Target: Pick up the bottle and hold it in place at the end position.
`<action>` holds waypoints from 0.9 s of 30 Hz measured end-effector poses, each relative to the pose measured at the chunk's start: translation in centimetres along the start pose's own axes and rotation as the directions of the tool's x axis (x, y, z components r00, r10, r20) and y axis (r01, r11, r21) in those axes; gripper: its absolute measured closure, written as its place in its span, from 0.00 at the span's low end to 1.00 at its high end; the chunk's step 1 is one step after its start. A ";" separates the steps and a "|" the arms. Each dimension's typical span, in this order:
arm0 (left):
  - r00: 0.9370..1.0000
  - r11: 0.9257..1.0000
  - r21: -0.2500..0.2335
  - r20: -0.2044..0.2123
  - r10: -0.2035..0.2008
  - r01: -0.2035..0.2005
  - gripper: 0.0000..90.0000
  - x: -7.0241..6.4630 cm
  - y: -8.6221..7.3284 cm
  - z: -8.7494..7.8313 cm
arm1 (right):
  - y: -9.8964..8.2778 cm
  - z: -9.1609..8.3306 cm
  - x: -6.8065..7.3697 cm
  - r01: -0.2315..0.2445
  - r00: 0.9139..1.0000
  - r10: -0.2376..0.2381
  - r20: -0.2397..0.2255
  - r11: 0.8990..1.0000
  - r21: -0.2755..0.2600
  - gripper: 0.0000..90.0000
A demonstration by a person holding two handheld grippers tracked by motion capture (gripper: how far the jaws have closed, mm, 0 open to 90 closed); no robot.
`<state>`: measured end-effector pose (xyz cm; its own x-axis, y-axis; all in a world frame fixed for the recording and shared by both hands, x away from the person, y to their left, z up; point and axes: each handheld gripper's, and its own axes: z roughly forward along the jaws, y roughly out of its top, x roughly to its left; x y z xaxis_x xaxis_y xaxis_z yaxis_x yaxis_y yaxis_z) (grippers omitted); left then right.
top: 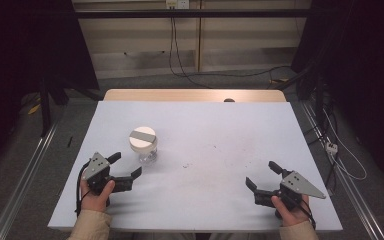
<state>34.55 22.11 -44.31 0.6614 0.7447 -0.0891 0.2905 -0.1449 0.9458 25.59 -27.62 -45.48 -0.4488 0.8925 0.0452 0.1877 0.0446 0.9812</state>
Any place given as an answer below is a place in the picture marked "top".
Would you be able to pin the light wooden table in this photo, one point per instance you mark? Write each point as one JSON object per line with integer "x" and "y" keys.
{"x": 180, "y": 95}

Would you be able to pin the white wall socket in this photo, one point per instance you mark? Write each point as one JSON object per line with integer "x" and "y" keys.
{"x": 177, "y": 3}

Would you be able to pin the person's right hand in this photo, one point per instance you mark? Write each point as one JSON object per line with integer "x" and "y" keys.
{"x": 293, "y": 216}

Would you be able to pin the black horizontal frame bar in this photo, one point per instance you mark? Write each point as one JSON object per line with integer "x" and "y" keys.
{"x": 193, "y": 13}

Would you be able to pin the clear glass jar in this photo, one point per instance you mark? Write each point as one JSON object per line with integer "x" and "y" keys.
{"x": 148, "y": 156}

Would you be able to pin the yellow floor scrap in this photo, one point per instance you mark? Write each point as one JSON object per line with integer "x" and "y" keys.
{"x": 34, "y": 108}

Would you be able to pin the aluminium floor rail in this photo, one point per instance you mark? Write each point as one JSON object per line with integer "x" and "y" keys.
{"x": 346, "y": 180}
{"x": 23, "y": 180}

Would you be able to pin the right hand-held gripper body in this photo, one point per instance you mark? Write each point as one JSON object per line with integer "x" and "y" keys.
{"x": 295, "y": 186}

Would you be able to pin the black metal stand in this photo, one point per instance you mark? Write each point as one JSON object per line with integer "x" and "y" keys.
{"x": 313, "y": 83}
{"x": 45, "y": 106}

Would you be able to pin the person's left hand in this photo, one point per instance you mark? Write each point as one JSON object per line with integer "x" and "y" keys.
{"x": 95, "y": 201}

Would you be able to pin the white power strip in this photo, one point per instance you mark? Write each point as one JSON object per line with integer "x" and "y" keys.
{"x": 331, "y": 147}

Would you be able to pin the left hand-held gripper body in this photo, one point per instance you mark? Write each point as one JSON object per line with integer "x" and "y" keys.
{"x": 96, "y": 168}

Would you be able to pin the small black floor stick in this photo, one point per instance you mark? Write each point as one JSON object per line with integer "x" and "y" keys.
{"x": 69, "y": 141}

